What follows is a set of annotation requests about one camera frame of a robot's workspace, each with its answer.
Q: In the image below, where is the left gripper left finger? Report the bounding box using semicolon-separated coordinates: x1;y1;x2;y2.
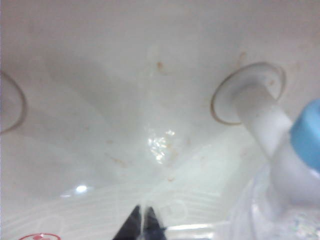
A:
112;205;143;240

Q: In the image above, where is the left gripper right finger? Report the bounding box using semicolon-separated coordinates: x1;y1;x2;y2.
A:
143;206;168;240

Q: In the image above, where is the clear plastic mug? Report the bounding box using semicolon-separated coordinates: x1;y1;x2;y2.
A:
166;169;320;240

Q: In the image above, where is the white water dispenser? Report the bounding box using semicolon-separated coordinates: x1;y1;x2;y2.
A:
0;0;320;240

